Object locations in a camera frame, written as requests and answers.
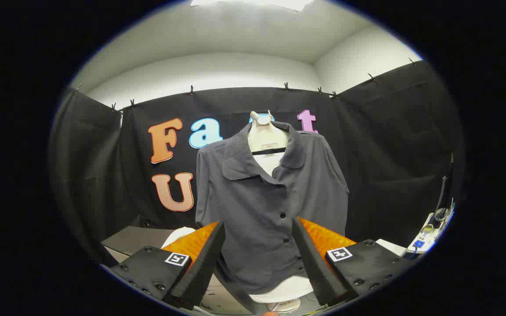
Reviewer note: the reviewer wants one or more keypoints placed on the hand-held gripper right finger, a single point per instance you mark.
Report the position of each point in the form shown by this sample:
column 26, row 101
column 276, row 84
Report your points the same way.
column 314, row 267

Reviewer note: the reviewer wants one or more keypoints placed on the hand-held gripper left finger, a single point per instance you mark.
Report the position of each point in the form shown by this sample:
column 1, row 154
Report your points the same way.
column 204, row 267

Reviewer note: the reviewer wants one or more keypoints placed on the grey button-up shirt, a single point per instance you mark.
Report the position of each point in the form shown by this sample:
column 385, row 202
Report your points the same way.
column 257, row 206

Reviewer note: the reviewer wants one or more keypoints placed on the grey drawer cabinet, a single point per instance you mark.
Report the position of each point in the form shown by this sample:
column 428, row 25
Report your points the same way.
column 134, row 239

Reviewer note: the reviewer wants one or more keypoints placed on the white table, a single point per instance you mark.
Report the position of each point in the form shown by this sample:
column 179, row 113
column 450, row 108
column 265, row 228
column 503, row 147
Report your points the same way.
column 391, row 248

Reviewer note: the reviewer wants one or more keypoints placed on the white power strip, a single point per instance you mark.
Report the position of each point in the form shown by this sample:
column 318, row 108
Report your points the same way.
column 424, row 237

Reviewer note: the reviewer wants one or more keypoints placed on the black backdrop cloth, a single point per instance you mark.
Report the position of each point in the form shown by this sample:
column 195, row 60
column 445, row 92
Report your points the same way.
column 389, row 153

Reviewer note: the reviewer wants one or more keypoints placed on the white mannequin torso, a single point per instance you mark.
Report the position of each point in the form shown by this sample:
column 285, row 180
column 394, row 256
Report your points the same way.
column 267, row 138

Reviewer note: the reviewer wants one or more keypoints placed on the row of black clips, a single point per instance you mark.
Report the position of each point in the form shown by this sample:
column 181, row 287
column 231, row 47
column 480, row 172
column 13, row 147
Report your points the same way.
column 286, row 86

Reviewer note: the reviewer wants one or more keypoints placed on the ceiling light panel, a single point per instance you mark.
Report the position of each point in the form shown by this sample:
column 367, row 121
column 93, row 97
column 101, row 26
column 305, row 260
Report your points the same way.
column 253, row 3

